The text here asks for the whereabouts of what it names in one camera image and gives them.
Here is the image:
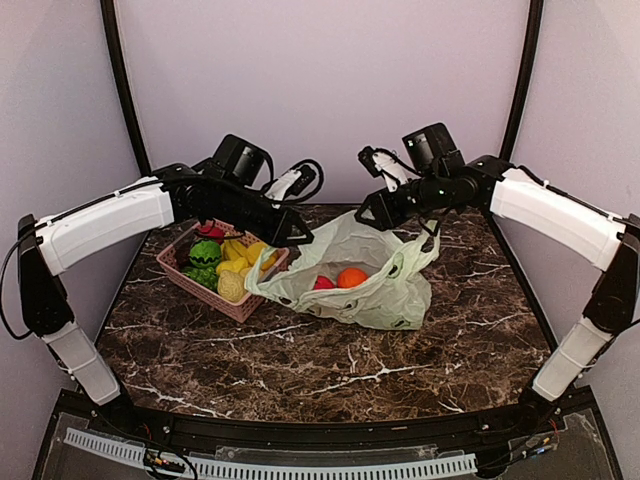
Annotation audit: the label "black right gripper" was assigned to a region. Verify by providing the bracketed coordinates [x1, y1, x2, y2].
[354, 169, 449, 230]

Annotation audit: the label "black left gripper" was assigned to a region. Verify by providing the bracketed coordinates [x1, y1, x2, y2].
[216, 181, 316, 248]

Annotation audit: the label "red fruit from bag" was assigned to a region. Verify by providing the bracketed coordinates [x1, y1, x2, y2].
[313, 275, 335, 290]

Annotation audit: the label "orange fruit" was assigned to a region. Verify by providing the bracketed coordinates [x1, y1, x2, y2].
[336, 267, 369, 289]

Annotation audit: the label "light green plastic bag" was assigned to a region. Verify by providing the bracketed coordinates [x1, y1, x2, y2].
[245, 211, 440, 331]

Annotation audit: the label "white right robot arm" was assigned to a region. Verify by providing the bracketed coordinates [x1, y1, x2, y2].
[356, 123, 639, 434]

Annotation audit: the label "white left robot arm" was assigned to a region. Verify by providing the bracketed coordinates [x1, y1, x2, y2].
[7, 134, 324, 436]

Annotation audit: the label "dark purple toy fruit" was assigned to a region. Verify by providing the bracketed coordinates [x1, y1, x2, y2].
[174, 243, 192, 270]

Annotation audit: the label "yellow toy lemon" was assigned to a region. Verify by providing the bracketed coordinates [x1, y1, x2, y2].
[245, 241, 279, 272]

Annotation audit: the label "yellow toy bananas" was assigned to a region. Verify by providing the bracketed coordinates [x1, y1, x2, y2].
[216, 239, 250, 274]

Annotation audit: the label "red toy apple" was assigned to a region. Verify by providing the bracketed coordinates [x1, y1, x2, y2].
[196, 224, 230, 243]

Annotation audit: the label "green toy watermelon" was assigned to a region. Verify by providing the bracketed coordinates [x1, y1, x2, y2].
[189, 240, 222, 269]

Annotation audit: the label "green toy vegetable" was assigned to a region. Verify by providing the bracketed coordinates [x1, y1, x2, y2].
[182, 266, 219, 292]

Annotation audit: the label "pink plastic basket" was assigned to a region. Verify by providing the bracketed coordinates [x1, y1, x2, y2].
[156, 220, 290, 323]

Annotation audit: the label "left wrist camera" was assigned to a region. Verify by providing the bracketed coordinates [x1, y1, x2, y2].
[263, 159, 324, 205]

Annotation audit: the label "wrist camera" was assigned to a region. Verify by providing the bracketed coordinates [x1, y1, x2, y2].
[358, 146, 416, 192]
[263, 159, 324, 205]

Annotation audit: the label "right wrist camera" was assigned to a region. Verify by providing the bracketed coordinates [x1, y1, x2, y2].
[358, 146, 416, 192]

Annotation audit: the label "black front rail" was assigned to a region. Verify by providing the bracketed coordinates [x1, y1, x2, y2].
[94, 401, 565, 456]

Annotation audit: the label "right black frame post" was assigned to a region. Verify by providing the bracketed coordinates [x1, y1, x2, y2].
[499, 0, 545, 161]

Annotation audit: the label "black frame post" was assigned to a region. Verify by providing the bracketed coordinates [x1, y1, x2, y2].
[499, 0, 545, 161]
[99, 0, 152, 175]

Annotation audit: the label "white slotted cable duct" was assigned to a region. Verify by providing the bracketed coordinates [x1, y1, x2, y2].
[64, 427, 477, 479]

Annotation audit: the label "left black frame post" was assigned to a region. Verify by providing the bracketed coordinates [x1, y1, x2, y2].
[99, 0, 152, 175]

